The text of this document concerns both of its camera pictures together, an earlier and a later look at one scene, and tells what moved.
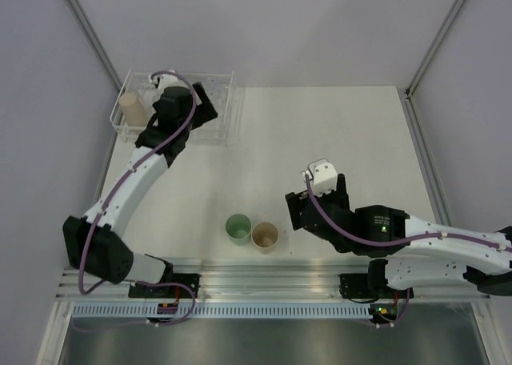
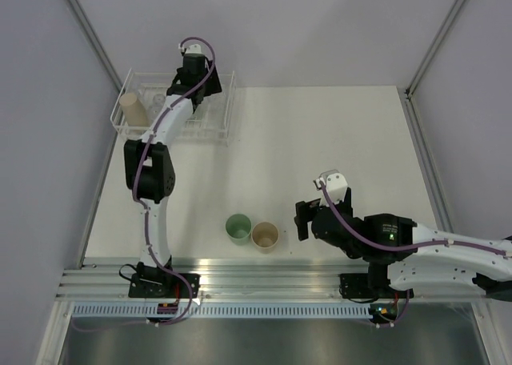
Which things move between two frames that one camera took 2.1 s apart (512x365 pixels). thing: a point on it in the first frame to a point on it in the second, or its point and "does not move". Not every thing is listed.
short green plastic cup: [238, 227] does not move
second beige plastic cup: [134, 114] does not move
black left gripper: [204, 112] to [214, 84]
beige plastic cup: [265, 236] does not move
